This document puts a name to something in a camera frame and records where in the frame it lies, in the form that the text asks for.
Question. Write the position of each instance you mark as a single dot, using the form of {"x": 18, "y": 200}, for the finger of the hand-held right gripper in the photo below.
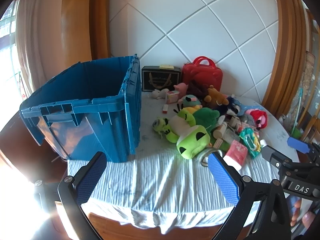
{"x": 275, "y": 157}
{"x": 297, "y": 143}

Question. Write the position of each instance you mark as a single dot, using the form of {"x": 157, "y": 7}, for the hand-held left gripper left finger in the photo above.
{"x": 91, "y": 177}

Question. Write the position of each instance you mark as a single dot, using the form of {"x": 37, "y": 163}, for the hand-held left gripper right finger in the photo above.
{"x": 222, "y": 177}

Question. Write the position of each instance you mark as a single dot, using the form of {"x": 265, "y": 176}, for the metal clamp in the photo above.
{"x": 203, "y": 160}

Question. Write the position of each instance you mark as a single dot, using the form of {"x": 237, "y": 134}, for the pink packet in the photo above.
{"x": 236, "y": 152}

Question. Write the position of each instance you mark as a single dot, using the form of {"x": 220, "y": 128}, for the large green frog plush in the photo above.
{"x": 192, "y": 143}

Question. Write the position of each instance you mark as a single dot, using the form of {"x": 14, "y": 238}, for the blue plastic crate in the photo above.
{"x": 100, "y": 120}

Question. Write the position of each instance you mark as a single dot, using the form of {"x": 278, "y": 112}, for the small green one-eyed monster plush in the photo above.
{"x": 160, "y": 123}

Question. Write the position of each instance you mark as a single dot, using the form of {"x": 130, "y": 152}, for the person's right hand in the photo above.
{"x": 308, "y": 219}

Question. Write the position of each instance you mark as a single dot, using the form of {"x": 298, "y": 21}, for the wooden chair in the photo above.
{"x": 310, "y": 127}

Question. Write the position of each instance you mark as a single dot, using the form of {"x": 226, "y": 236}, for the green packet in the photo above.
{"x": 247, "y": 137}

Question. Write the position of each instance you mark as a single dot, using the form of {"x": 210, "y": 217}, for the red flamingo plush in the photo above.
{"x": 258, "y": 118}

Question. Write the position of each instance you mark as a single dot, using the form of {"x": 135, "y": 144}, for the grey plush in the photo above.
{"x": 247, "y": 118}

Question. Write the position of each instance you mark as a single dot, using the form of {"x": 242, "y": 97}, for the green dinosaur plush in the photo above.
{"x": 206, "y": 116}

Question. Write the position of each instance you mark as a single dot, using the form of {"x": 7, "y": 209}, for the brown bear plush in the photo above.
{"x": 216, "y": 96}

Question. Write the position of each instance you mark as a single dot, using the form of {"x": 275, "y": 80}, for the teal and pink plush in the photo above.
{"x": 190, "y": 101}

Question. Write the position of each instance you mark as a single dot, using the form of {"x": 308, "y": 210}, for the small red white box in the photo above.
{"x": 165, "y": 108}

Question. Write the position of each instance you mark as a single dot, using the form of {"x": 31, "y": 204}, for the dark brown plush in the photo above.
{"x": 196, "y": 87}

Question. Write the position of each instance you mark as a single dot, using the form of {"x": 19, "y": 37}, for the small pink box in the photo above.
{"x": 172, "y": 97}

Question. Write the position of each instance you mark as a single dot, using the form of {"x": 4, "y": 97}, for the pink pig plush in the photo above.
{"x": 181, "y": 88}

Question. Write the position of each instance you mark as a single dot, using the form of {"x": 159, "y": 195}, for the small white plush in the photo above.
{"x": 160, "y": 93}

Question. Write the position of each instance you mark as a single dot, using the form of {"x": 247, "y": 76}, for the red toy suitcase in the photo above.
{"x": 200, "y": 73}

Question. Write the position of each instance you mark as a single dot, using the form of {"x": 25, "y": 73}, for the black box with gold print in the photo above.
{"x": 155, "y": 80}

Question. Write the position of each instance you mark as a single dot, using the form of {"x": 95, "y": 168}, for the yellow notepad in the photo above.
{"x": 166, "y": 66}

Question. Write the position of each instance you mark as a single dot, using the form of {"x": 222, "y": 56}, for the pale curtain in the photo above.
{"x": 37, "y": 30}

